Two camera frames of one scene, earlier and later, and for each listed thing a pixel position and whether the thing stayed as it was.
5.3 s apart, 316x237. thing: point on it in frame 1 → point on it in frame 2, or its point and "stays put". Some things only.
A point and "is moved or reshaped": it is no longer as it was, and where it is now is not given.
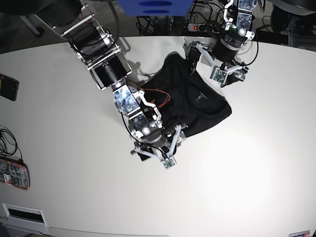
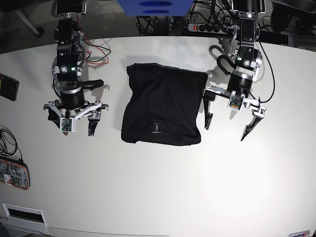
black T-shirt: (181, 98) is moved or reshaped
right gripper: (225, 50) → (241, 83)
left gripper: (158, 139) → (72, 98)
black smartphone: (9, 87) stays put
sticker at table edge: (300, 234) stays put
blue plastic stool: (156, 8) stays put
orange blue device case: (16, 173) stays put
